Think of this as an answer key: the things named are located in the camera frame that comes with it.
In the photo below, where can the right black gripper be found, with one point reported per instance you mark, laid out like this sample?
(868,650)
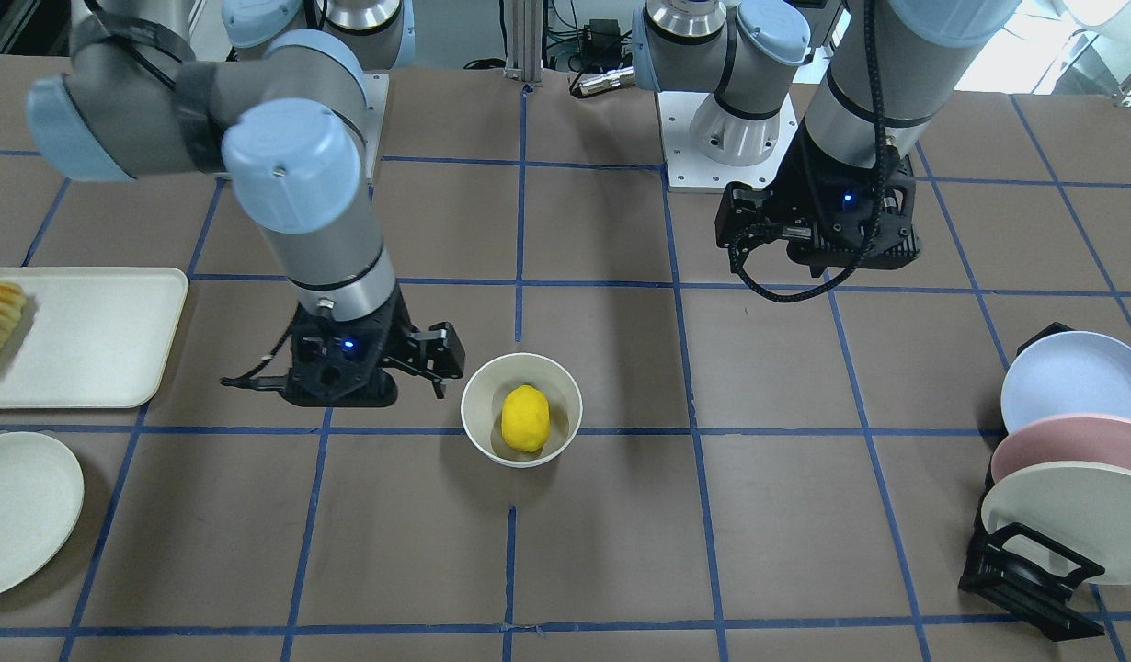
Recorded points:
(397,338)

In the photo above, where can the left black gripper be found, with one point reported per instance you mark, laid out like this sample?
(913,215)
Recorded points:
(798,206)

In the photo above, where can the white ceramic bowl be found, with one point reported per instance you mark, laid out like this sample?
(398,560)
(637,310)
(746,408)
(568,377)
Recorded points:
(481,406)

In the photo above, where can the yellow lemon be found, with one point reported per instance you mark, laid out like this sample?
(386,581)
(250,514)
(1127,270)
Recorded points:
(526,419)

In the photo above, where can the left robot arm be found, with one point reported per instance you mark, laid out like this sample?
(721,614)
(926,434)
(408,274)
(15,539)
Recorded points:
(894,69)

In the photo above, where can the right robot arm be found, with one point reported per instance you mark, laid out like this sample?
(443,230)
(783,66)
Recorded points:
(288,122)

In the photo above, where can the silver metal cylinder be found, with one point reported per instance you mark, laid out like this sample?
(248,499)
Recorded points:
(585,88)

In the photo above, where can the cream rectangular tray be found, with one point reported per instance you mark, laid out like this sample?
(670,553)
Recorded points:
(90,337)

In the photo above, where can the light blue plate in rack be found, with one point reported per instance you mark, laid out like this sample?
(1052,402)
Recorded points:
(1071,372)

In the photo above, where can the cream round plate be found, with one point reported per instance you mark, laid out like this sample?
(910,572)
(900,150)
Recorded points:
(41,498)

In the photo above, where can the pink plate in rack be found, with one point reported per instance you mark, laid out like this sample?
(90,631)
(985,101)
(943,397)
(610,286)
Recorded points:
(1064,438)

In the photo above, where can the cream plate in rack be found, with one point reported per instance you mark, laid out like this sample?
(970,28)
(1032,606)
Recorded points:
(1085,506)

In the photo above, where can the aluminium frame post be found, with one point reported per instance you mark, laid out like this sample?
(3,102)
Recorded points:
(523,30)

